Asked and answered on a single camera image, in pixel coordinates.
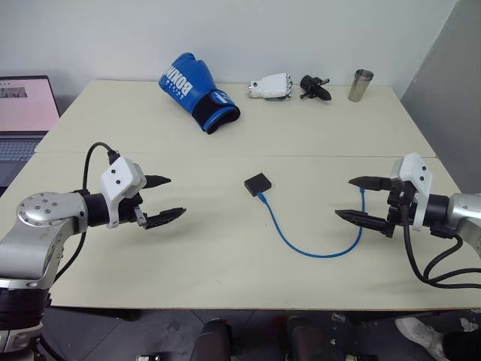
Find white robotic hand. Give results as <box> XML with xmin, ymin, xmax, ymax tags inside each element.
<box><xmin>246</xmin><ymin>72</ymin><xmax>295</xmax><ymax>102</ymax></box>

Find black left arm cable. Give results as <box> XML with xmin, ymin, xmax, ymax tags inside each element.
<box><xmin>52</xmin><ymin>141</ymin><xmax>121</xmax><ymax>287</ymax></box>

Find blue boxing glove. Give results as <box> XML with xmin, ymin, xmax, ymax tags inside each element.
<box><xmin>158</xmin><ymin>53</ymin><xmax>241</xmax><ymax>135</ymax></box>

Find small black box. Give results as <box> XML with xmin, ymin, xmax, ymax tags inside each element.
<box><xmin>244</xmin><ymin>172</ymin><xmax>275</xmax><ymax>198</ymax></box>

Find stacked steel cups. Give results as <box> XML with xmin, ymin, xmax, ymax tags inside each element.
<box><xmin>346</xmin><ymin>68</ymin><xmax>376</xmax><ymax>103</ymax></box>

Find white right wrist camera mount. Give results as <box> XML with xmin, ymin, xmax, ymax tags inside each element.
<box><xmin>389</xmin><ymin>152</ymin><xmax>434</xmax><ymax>231</ymax></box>

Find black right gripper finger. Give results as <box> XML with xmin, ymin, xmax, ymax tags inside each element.
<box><xmin>334</xmin><ymin>208</ymin><xmax>389</xmax><ymax>232</ymax></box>
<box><xmin>348</xmin><ymin>174</ymin><xmax>394</xmax><ymax>192</ymax></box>

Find dark rounded shape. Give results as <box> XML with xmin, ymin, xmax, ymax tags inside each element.
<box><xmin>195</xmin><ymin>318</ymin><xmax>233</xmax><ymax>361</ymax></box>
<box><xmin>286</xmin><ymin>316</ymin><xmax>332</xmax><ymax>361</ymax></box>

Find blue cable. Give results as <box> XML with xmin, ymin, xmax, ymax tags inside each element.
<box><xmin>257</xmin><ymin>187</ymin><xmax>369</xmax><ymax>259</ymax></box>

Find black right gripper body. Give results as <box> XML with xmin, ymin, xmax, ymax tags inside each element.
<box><xmin>383</xmin><ymin>179</ymin><xmax>419</xmax><ymax>240</ymax></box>

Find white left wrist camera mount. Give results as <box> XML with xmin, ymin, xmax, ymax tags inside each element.
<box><xmin>98</xmin><ymin>156</ymin><xmax>148</xmax><ymax>230</ymax></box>

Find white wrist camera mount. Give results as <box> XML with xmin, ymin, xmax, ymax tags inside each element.
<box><xmin>98</xmin><ymin>156</ymin><xmax>148</xmax><ymax>230</ymax></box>
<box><xmin>389</xmin><ymin>152</ymin><xmax>434</xmax><ymax>231</ymax></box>

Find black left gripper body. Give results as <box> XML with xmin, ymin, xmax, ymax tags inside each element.
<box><xmin>117</xmin><ymin>190</ymin><xmax>150</xmax><ymax>229</ymax></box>

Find grey open laptop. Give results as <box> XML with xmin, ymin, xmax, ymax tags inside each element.
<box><xmin>0</xmin><ymin>74</ymin><xmax>62</xmax><ymax>190</ymax></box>

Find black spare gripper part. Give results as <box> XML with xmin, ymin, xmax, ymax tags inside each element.
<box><xmin>298</xmin><ymin>74</ymin><xmax>334</xmax><ymax>102</ymax></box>

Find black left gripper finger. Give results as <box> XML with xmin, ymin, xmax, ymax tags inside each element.
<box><xmin>144</xmin><ymin>174</ymin><xmax>173</xmax><ymax>190</ymax></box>
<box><xmin>144</xmin><ymin>207</ymin><xmax>188</xmax><ymax>231</ymax></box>

